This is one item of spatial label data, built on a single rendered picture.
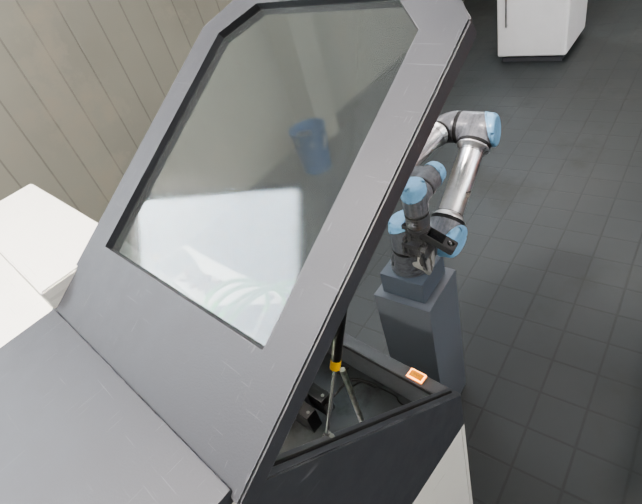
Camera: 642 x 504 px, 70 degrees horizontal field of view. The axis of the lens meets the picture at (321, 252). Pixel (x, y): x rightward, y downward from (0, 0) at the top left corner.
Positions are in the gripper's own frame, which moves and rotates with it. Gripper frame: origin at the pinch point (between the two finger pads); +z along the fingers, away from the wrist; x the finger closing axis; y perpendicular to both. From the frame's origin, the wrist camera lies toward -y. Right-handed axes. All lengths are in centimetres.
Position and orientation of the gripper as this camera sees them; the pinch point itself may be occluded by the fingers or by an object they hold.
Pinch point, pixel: (431, 272)
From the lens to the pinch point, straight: 157.7
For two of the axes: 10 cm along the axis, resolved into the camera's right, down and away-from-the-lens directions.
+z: 2.5, 7.4, 6.3
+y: -7.9, -2.2, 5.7
